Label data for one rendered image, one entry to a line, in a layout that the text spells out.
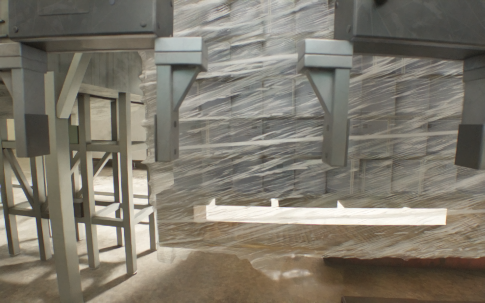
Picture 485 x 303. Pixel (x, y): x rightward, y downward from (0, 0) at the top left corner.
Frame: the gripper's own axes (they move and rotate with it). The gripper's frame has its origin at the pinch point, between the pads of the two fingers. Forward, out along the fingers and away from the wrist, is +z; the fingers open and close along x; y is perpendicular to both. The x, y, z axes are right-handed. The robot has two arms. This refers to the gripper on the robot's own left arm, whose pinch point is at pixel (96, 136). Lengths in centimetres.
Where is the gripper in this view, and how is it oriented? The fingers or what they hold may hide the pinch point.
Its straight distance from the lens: 25.3
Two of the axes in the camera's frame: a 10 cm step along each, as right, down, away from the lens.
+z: -0.2, 9.9, 1.1
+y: 0.3, -1.1, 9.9
